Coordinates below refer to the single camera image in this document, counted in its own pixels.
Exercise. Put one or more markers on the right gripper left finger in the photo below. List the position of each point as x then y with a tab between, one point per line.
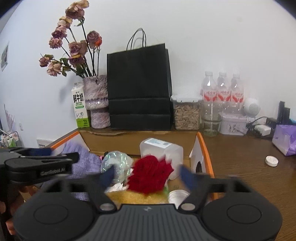
96	184

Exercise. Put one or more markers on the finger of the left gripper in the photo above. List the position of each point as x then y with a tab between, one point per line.
41	152

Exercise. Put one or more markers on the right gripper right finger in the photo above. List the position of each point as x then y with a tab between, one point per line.
198	185

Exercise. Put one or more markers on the red artificial rose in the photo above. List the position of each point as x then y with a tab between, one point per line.
149	175

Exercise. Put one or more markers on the person left hand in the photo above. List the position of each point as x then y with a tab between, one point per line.
17	202

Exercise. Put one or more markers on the purple knitted cloth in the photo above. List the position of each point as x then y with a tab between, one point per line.
88	163

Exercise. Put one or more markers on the white crumpled tissue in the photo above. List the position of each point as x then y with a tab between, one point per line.
116	187

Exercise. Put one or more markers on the iridescent clear ball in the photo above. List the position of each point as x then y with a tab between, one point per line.
122	164

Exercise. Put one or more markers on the yellow white plush toy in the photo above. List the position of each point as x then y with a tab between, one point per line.
130	197

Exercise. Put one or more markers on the red orange cardboard box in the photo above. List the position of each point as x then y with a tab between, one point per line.
196	156

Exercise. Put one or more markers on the white green milk carton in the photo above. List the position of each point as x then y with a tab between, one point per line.
82	115

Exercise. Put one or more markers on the translucent plastic container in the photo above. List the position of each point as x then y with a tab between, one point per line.
173	153

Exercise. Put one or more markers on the white floral tin box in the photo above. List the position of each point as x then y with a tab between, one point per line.
233	124

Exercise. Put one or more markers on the small white round lid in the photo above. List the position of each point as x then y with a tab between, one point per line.
271	161

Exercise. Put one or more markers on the clear container with snacks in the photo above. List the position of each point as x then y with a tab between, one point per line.
186	112

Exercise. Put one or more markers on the white power adapter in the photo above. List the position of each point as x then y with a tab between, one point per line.
263	130

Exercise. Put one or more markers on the purple ceramic vase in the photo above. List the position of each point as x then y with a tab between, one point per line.
96	100

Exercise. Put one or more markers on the white round speaker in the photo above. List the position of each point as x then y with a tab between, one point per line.
251	107

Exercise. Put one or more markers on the water bottle middle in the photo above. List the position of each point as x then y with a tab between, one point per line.
223	88

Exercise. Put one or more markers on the water bottle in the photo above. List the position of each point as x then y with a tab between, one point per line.
209	87
223	88
237	89

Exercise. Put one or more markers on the water bottle left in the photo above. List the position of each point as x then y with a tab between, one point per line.
209	87

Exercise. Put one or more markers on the purple tissue pack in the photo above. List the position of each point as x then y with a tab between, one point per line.
284	139

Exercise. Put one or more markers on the water bottle right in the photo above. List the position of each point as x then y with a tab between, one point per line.
237	89

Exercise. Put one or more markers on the black paper bag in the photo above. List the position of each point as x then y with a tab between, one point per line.
139	88

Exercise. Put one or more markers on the black power strip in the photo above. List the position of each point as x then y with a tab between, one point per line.
283	116

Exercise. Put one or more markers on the dried rose bouquet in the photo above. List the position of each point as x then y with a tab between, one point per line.
81	49

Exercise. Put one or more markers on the wall picture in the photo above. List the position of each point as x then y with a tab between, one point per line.
4	57

